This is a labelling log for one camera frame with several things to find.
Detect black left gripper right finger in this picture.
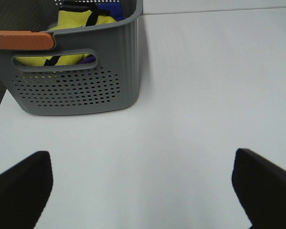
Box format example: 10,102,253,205
231,148,286,229

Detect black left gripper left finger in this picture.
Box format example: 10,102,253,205
0,151,53,229

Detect grey perforated plastic basket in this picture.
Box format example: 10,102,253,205
0,0,143,115

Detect yellow cloth in basket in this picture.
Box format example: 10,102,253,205
15,6,117,67

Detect blue cloth in basket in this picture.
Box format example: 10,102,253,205
80,1,125,64

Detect orange basket handle grip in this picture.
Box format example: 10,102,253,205
0,31,55,50

